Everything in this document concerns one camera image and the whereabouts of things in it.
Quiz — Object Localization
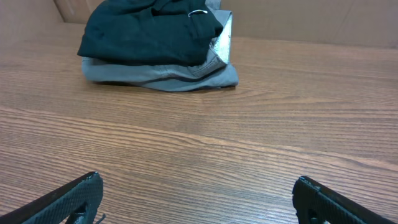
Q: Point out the folded black garment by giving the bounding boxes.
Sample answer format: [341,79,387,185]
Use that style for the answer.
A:
[78,0,223,66]

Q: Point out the folded grey garment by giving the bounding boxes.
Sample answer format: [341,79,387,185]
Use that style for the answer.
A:
[81,0,239,93]

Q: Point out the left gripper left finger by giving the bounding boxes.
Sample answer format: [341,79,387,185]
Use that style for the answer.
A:
[1,172,103,224]

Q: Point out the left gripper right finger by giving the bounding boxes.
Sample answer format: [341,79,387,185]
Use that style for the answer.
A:
[292,176,396,224]

